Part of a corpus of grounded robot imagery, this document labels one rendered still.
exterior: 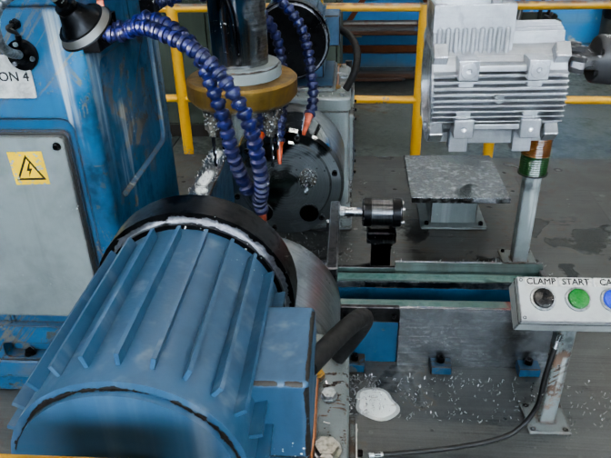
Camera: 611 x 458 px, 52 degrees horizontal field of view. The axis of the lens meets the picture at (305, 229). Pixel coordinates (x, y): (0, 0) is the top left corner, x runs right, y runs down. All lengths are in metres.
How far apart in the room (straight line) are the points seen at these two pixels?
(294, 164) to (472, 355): 0.52
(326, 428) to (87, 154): 0.54
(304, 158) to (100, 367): 0.95
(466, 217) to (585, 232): 0.30
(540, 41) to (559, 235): 0.77
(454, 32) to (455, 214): 0.77
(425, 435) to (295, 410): 0.67
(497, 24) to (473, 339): 0.55
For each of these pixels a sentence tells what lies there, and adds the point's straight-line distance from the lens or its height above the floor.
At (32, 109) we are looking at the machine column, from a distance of 0.97.
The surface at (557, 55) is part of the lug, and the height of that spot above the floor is 1.38.
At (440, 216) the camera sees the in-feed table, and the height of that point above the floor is 0.83.
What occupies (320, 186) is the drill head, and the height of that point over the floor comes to 1.04.
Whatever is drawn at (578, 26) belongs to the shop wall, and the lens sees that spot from 6.44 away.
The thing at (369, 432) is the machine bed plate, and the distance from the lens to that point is 1.11.
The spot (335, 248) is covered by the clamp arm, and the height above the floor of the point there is 1.03.
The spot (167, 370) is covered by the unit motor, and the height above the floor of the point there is 1.35.
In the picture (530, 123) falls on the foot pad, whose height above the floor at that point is 1.28.
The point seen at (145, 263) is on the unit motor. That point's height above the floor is 1.35.
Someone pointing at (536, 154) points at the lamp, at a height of 1.09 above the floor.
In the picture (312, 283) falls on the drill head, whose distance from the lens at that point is 0.86.
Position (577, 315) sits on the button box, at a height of 1.05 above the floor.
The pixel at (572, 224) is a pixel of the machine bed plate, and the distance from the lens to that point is 1.79.
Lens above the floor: 1.61
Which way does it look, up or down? 29 degrees down
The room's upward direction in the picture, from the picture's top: 2 degrees counter-clockwise
